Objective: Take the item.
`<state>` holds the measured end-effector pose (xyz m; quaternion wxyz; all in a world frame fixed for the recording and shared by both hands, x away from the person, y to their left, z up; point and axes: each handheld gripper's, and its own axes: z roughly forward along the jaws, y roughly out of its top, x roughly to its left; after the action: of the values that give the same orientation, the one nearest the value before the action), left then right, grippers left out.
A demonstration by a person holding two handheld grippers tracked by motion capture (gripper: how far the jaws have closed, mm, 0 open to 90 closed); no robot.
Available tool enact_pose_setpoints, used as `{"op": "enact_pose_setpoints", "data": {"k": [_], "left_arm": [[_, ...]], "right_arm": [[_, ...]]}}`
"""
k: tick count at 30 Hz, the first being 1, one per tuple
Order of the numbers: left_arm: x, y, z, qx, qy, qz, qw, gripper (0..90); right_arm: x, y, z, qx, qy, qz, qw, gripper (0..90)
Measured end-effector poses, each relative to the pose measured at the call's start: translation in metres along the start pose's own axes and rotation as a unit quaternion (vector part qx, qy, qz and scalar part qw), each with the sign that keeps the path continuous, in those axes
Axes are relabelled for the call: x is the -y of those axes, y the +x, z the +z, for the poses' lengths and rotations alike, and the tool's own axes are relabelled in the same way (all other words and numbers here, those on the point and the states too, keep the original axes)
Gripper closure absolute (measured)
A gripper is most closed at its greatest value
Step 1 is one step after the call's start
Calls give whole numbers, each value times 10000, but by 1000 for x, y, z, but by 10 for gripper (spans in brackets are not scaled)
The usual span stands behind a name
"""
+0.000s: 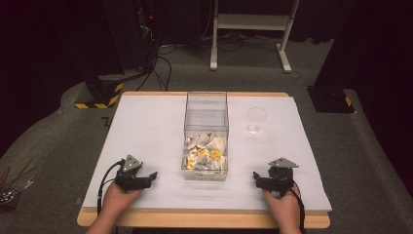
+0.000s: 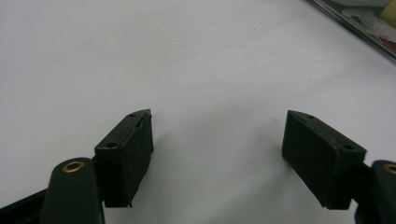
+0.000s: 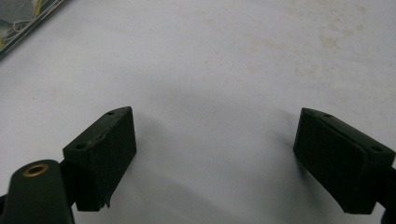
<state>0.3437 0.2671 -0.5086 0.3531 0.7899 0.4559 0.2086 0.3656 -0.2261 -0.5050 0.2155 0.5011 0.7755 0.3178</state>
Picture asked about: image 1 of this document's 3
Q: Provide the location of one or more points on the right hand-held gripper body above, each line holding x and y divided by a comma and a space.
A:
280, 178

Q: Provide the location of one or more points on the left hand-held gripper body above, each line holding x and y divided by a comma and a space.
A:
127, 178

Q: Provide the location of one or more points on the person's left hand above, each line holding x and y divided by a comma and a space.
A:
117, 202

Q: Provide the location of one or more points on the person's right hand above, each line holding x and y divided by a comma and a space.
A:
283, 208

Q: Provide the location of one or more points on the white table mat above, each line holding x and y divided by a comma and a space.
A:
146, 130

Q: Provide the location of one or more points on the pile of white yellow pieces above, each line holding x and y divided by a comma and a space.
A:
206, 152

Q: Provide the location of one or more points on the clear plastic cup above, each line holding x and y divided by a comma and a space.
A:
256, 118

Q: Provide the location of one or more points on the clear plastic box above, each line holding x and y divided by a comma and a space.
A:
206, 117

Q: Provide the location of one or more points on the black stand with striped base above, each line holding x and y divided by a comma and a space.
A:
101, 91

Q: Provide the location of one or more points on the black stand base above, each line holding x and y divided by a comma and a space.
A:
331, 100

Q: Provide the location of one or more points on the shiny metal tool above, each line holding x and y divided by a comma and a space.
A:
14, 193

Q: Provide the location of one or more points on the dark equipment with red light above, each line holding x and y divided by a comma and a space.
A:
148, 29

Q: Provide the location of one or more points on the white metal stand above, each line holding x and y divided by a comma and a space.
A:
253, 22

